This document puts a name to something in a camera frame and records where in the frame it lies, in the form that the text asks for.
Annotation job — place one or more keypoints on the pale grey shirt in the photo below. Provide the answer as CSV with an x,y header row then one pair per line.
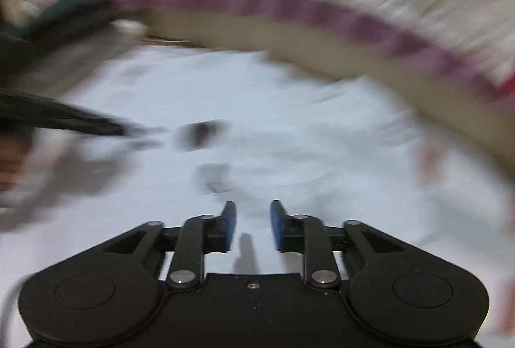
x,y
281,130

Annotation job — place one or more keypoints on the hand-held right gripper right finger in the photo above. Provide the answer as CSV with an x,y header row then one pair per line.
x,y
277,225

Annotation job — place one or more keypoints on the beige bed frame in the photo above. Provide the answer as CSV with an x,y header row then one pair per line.
x,y
281,38

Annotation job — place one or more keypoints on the dark grey folded sweater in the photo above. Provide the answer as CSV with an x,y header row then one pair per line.
x,y
24,52

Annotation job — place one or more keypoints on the dark teal folded garment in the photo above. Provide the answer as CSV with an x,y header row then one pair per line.
x,y
68,10

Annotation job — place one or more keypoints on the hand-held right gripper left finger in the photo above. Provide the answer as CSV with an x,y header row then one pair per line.
x,y
230,225

